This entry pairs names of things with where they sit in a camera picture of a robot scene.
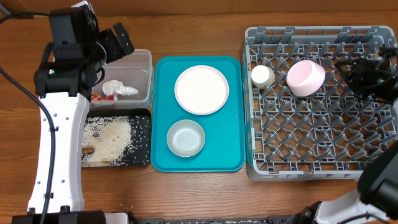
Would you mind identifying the white rice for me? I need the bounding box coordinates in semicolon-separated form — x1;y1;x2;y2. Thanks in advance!
81;115;150;166

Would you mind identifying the red snack wrapper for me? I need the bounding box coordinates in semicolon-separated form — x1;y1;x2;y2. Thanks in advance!
91;93;114;101

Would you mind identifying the grey dishwasher rack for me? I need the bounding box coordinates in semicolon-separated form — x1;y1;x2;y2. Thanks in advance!
241;26;397;181

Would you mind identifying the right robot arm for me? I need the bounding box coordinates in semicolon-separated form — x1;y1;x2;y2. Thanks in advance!
287;45;397;224

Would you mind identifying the large pink plate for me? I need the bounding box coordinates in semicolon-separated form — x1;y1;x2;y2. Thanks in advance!
174;65;229;115

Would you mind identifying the grey bowl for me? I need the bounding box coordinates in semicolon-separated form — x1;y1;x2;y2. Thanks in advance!
167;119;205;157

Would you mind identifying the small pink plate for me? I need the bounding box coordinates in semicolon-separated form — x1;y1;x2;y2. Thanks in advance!
286;60;326;96

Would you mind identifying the clear plastic bin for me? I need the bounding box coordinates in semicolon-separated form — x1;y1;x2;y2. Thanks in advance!
90;49;153;110

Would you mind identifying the teal serving tray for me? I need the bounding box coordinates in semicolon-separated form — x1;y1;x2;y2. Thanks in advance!
150;56;246;172

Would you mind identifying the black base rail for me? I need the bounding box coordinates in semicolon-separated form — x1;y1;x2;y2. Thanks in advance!
129;214;299;224

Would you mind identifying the black plastic tray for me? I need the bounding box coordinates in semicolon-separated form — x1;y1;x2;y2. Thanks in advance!
81;108;152;168

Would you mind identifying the brown food piece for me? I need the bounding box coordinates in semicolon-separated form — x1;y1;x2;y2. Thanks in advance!
81;147;95;156

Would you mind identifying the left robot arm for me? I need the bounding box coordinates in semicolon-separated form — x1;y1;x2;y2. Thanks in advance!
12;22;134;223

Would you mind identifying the white tissue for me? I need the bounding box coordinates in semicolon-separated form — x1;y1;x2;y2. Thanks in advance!
103;80;139;96

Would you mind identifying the white paper cup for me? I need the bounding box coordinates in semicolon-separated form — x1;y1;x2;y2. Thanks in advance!
251;65;275;89

